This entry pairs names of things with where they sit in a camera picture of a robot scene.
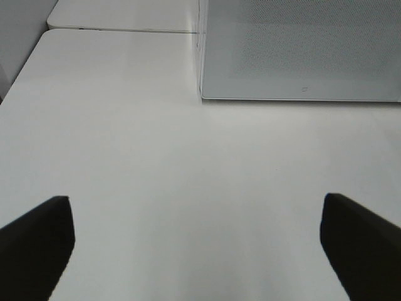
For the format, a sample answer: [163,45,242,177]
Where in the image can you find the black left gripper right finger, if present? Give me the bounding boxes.
[320,193,400,300]

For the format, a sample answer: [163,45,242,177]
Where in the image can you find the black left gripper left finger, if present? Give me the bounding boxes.
[1,196,75,300]

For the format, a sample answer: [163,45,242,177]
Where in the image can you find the white microwave door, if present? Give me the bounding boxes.
[200,1,400,102]

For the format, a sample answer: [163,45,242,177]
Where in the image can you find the white microwave oven body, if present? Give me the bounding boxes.
[195,0,209,95]

